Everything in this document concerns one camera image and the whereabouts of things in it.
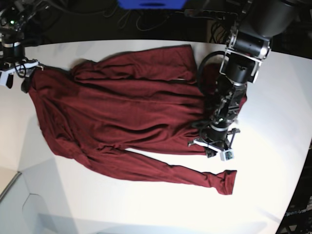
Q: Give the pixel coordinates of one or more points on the dark red long-sleeve t-shirt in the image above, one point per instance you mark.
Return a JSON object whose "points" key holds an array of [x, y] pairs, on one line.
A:
{"points": [[101, 114]]}

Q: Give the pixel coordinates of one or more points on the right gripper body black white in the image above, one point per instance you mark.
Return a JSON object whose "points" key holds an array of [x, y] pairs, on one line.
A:
{"points": [[13, 60]]}

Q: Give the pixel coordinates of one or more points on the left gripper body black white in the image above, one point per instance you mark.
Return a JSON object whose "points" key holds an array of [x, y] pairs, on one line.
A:
{"points": [[217, 139]]}

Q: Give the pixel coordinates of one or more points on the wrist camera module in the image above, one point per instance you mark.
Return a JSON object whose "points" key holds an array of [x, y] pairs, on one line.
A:
{"points": [[226, 155], [3, 78]]}

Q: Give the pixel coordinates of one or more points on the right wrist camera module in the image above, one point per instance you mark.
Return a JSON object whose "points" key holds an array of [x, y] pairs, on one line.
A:
{"points": [[3, 78]]}

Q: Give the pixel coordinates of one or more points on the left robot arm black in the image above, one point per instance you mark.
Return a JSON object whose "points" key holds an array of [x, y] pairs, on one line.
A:
{"points": [[248, 45]]}

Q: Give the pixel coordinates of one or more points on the black power strip red light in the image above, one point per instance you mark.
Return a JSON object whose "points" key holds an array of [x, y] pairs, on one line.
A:
{"points": [[209, 14]]}

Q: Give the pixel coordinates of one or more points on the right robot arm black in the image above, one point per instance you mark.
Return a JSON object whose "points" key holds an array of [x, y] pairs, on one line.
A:
{"points": [[14, 16]]}

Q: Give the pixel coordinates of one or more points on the black OpenArm labelled case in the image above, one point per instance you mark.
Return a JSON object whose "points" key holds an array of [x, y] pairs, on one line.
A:
{"points": [[298, 216]]}

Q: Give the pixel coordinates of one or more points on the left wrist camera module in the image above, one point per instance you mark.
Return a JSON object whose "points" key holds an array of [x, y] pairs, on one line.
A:
{"points": [[226, 155]]}

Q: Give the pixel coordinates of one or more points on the blue box at table back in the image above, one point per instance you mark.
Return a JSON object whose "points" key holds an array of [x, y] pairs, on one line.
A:
{"points": [[151, 4]]}

